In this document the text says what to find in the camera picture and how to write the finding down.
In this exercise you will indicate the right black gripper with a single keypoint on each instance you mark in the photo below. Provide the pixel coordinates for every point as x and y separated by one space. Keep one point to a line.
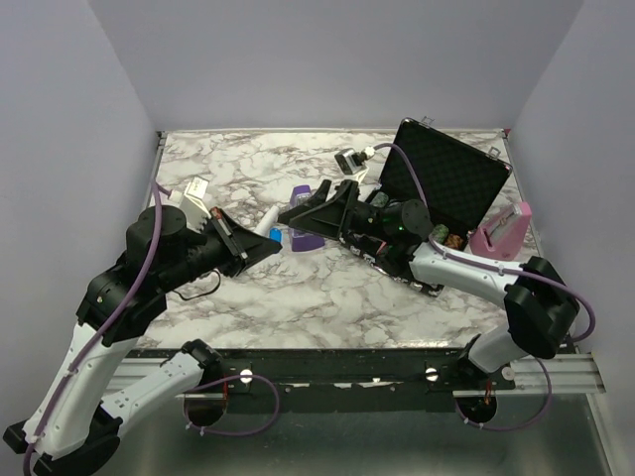
328 219

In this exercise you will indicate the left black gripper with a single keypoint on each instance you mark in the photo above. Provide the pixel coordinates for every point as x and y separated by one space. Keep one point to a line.
255 247

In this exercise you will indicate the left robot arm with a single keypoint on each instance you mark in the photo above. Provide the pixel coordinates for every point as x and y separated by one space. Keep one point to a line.
77 427

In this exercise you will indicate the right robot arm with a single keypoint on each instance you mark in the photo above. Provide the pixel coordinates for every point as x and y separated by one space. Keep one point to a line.
540 309

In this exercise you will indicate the white microphone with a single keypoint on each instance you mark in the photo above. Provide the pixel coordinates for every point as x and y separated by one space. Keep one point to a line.
268 221

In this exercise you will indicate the purple green chip stack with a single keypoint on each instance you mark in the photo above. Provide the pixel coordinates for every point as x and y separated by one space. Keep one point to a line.
380 200

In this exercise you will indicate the black poker chip case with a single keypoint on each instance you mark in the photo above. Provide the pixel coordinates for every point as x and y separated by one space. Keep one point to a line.
459 181

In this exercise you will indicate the orange brown chip stack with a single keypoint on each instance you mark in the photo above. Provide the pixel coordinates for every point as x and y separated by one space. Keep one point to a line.
454 242

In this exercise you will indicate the pink metronome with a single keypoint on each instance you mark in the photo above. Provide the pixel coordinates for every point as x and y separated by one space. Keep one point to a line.
502 236

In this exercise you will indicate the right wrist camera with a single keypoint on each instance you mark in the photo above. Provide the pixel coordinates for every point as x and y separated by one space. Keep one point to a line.
352 164

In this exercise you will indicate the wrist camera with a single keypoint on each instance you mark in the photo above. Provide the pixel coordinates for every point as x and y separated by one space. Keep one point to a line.
352 164
190 202

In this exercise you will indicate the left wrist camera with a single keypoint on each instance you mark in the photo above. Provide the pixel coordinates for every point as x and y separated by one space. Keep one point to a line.
190 202

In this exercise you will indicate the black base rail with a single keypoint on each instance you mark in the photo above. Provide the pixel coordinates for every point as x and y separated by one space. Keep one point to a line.
311 381

